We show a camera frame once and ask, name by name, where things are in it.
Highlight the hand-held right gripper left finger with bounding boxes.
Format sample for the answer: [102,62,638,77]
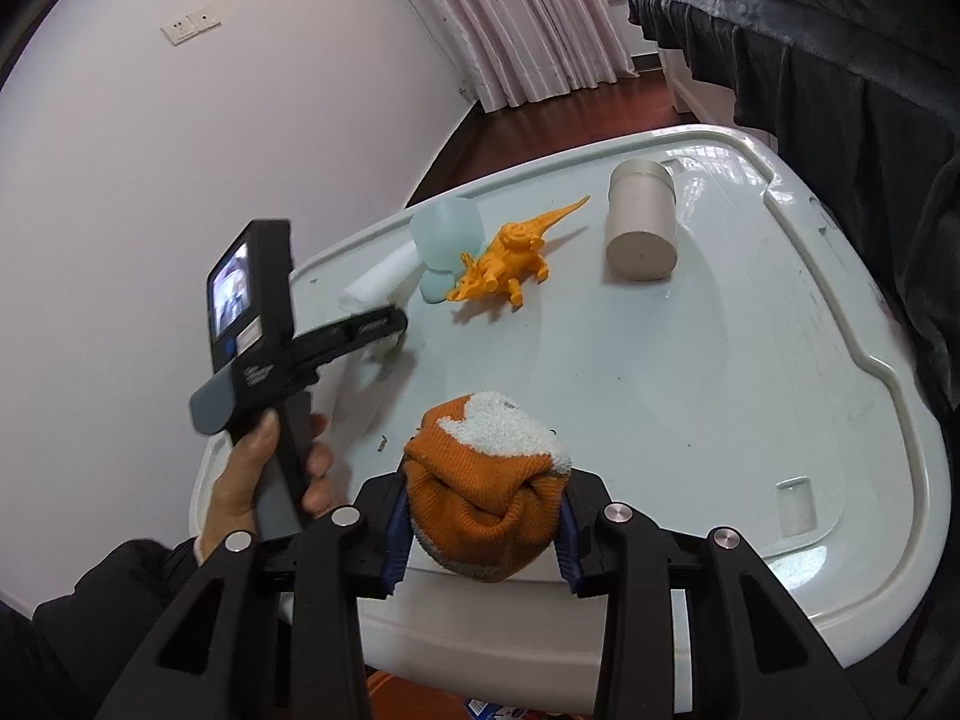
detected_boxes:
[105,469,421,720]

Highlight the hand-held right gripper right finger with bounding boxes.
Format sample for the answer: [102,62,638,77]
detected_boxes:
[555,465,856,720]

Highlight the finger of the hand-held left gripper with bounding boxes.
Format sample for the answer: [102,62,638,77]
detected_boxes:
[289,307,410,376]

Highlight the white paper roll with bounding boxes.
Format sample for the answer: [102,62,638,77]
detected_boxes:
[337,244,421,361]

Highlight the orange and white sock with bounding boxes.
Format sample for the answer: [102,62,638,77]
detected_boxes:
[403,390,572,584]

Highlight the orange plastic basin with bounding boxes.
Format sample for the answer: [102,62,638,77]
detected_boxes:
[364,671,481,720]

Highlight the blue drink carton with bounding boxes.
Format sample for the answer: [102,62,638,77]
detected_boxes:
[465,697,526,720]

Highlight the person's left forearm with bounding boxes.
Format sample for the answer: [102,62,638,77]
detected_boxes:
[0,536,226,720]

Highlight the person's left hand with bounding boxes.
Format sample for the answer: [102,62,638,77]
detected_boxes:
[196,412,336,563]

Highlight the translucent blue cup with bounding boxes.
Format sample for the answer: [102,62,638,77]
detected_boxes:
[409,197,485,305]

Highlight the orange dinosaur toy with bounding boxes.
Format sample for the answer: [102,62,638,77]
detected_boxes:
[448,195,591,308]

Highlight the grey plastic lid table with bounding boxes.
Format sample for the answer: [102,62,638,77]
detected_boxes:
[189,124,952,717]

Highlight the grey jar with metal lid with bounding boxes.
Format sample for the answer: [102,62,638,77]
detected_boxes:
[605,159,678,284]

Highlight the pink dotted curtain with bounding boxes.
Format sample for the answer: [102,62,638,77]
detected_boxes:
[390,0,638,112]

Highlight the bed with dark blanket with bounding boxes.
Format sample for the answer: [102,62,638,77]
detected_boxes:
[626,0,960,691]

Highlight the white wall outlet plates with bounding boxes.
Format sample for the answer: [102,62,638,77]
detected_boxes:
[161,9,224,46]

